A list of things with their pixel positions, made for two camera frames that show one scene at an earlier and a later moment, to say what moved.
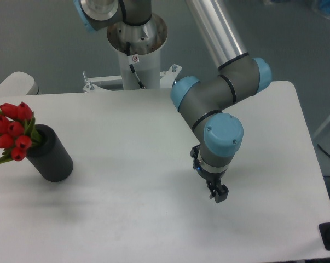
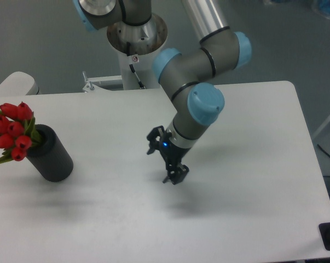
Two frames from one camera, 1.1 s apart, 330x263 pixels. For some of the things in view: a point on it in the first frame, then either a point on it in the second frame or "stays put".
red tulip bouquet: [12, 131] stays put
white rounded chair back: [18, 83] stays put
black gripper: [213, 179] → [172, 154]
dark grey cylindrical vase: [50, 157] stays put
